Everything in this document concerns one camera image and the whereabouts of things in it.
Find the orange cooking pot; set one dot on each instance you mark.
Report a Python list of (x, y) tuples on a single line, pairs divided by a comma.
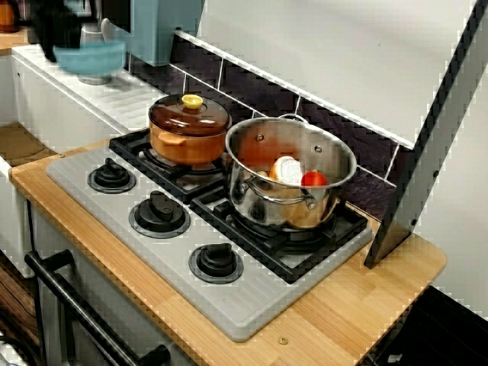
[(183, 148)]

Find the white round bread toy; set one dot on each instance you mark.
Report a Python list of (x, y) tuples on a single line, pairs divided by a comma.
[(286, 169)]

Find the red toy tomato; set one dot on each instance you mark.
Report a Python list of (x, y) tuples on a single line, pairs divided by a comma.
[(313, 179)]

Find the dark tile backsplash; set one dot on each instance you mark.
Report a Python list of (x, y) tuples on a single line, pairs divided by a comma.
[(259, 95)]

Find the white oven cabinet front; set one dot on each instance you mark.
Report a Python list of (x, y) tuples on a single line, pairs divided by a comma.
[(53, 236)]

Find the white sink unit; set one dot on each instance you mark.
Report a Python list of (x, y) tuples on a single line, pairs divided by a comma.
[(57, 99)]

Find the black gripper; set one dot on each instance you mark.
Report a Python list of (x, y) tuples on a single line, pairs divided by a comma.
[(61, 23)]

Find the brown container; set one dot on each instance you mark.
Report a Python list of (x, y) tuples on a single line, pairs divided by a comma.
[(7, 15)]

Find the wooden kitchen countertop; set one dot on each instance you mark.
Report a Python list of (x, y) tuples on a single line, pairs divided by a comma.
[(343, 305)]

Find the grey stove top plate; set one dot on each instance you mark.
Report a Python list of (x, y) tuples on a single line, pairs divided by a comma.
[(244, 305)]

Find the stainless steel pot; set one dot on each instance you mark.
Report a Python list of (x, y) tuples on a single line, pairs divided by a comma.
[(267, 206)]

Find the yellow toy food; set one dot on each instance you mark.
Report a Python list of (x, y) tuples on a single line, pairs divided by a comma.
[(262, 174)]

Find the black upright post panel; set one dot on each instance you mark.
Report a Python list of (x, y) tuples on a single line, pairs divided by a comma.
[(389, 244)]

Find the brown lid with yellow knob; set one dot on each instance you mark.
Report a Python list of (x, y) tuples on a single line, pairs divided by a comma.
[(179, 114)]

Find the wooden side table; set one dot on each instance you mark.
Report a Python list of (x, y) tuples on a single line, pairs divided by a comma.
[(11, 42)]

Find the light blue bowl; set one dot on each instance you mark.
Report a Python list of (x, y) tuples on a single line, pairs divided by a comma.
[(91, 57)]

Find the grey toy faucet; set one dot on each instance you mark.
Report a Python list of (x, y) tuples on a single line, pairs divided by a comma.
[(91, 34)]

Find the teal blue cabinet box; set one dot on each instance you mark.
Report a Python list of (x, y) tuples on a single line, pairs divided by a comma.
[(164, 30)]

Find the black burner grate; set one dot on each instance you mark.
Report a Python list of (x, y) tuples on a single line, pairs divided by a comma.
[(289, 267), (126, 146)]

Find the black stove knob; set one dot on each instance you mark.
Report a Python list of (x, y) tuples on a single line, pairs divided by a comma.
[(110, 177), (215, 263), (158, 213)]

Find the black box device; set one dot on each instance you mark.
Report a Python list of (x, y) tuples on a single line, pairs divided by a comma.
[(438, 335)]

